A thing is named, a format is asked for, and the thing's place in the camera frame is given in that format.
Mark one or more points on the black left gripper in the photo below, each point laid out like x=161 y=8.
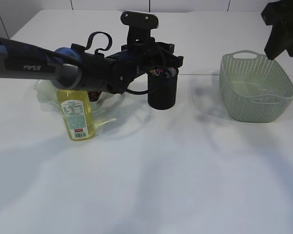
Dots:
x=122 y=68

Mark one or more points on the yellow tea bottle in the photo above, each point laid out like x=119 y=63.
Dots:
x=77 y=114

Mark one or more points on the light green woven basket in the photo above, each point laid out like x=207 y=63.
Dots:
x=254 y=88

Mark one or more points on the green wavy glass plate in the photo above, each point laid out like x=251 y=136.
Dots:
x=47 y=97

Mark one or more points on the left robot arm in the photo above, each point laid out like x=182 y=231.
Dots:
x=74 y=68

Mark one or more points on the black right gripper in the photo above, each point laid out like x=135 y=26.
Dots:
x=279 y=15

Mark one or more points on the purple grape bunch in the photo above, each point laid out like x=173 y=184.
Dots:
x=94 y=96

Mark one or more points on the black mesh pen holder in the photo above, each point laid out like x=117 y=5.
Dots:
x=164 y=91

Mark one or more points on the silver glitter pen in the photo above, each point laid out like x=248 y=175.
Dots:
x=171 y=72

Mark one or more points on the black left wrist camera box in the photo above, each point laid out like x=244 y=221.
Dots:
x=140 y=25

